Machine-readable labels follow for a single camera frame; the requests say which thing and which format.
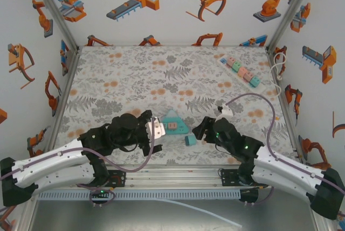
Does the teal triangular socket block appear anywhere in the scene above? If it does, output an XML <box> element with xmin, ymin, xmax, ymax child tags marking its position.
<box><xmin>161</xmin><ymin>108</ymin><xmax>191</xmax><ymax>136</ymax></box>

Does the white power strip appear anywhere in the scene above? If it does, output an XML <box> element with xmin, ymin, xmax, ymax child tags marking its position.
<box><xmin>217</xmin><ymin>55</ymin><xmax>268</xmax><ymax>92</ymax></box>

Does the black controller box green light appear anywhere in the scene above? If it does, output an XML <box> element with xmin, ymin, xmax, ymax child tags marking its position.
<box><xmin>89</xmin><ymin>188</ymin><xmax>115</xmax><ymax>202</ymax></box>

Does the white plastic tube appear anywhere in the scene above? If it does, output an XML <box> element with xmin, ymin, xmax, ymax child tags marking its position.
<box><xmin>155</xmin><ymin>198</ymin><xmax>243</xmax><ymax>228</ymax></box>

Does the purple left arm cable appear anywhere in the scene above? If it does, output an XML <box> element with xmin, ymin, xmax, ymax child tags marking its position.
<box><xmin>0</xmin><ymin>117</ymin><xmax>156</xmax><ymax>208</ymax></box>

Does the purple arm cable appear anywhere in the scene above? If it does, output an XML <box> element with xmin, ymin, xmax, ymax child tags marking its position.
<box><xmin>0</xmin><ymin>117</ymin><xmax>156</xmax><ymax>208</ymax></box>
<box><xmin>225</xmin><ymin>92</ymin><xmax>345</xmax><ymax>206</ymax></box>

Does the aluminium rail beam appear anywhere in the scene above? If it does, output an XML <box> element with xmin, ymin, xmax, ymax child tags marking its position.
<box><xmin>103</xmin><ymin>164</ymin><xmax>245</xmax><ymax>189</ymax></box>

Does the white slotted cable duct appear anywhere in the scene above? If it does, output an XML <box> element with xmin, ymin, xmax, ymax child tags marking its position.
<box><xmin>37</xmin><ymin>189</ymin><xmax>242</xmax><ymax>200</ymax></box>

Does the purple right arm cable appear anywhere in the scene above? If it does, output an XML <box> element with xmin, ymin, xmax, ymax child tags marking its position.
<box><xmin>225</xmin><ymin>92</ymin><xmax>345</xmax><ymax>206</ymax></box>

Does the white power strip cord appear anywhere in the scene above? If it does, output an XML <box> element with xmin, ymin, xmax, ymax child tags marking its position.
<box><xmin>265</xmin><ymin>52</ymin><xmax>288</xmax><ymax>97</ymax></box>

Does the aluminium frame post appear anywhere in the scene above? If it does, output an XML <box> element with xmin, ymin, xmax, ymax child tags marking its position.
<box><xmin>266</xmin><ymin>0</ymin><xmax>321</xmax><ymax>51</ymax></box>
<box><xmin>26</xmin><ymin>0</ymin><xmax>81</xmax><ymax>51</ymax></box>

